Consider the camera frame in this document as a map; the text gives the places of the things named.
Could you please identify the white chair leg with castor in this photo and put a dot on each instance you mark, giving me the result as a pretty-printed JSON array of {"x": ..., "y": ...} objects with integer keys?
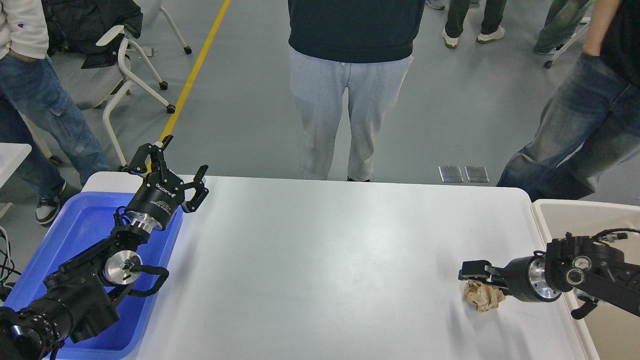
[{"x": 186, "y": 48}]

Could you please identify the metal floor plate left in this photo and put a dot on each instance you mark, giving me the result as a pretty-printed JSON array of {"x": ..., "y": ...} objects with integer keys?
[{"x": 450, "y": 174}]

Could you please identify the white side table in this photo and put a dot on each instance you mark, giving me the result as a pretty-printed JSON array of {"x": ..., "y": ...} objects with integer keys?
[{"x": 11, "y": 156}]

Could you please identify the person in faded jeans right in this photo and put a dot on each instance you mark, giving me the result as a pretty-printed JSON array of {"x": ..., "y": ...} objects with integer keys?
[{"x": 591, "y": 122}]

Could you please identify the person in blue jeans left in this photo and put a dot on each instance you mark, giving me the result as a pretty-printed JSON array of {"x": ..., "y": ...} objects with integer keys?
[{"x": 30, "y": 89}]

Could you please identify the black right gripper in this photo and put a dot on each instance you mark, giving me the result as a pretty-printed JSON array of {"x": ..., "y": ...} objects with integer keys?
[{"x": 525, "y": 278}]

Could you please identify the metal floor plate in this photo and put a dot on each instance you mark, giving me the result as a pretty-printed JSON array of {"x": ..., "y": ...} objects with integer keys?
[
  {"x": 477, "y": 174},
  {"x": 450, "y": 174}
]

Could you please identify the person in grey-green trousers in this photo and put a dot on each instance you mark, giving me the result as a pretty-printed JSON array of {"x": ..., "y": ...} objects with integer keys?
[{"x": 561, "y": 21}]

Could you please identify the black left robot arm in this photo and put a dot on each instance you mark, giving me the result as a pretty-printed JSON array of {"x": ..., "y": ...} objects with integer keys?
[{"x": 83, "y": 294}]

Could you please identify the beige plastic bin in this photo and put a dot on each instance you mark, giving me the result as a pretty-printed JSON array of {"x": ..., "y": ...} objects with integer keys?
[{"x": 606, "y": 333}]

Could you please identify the metal floor plate right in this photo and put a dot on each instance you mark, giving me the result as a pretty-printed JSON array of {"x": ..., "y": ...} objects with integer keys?
[{"x": 477, "y": 174}]

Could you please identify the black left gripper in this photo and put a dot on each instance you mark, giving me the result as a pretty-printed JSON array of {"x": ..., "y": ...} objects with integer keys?
[{"x": 156, "y": 202}]

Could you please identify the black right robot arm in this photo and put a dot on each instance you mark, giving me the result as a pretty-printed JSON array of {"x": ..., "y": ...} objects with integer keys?
[{"x": 588, "y": 264}]

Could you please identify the person in grey sweatpants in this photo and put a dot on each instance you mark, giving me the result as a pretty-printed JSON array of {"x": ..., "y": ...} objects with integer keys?
[{"x": 359, "y": 48}]

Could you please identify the brown paper ball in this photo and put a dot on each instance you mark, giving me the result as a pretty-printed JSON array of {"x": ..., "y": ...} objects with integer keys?
[{"x": 483, "y": 297}]

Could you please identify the grey office chair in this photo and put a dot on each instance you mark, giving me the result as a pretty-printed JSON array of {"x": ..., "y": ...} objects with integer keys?
[{"x": 88, "y": 44}]

